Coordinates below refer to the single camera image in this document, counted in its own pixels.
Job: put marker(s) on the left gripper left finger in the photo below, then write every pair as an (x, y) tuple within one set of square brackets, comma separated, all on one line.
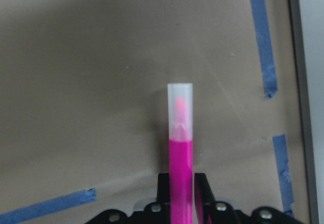
[(156, 211)]

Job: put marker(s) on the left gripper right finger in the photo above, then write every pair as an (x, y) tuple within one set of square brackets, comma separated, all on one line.
[(211, 210)]

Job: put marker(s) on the pink highlighter pen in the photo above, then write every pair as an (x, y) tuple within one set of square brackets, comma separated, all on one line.
[(180, 116)]

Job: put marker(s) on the silver laptop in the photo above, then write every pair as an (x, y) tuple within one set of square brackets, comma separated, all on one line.
[(307, 29)]

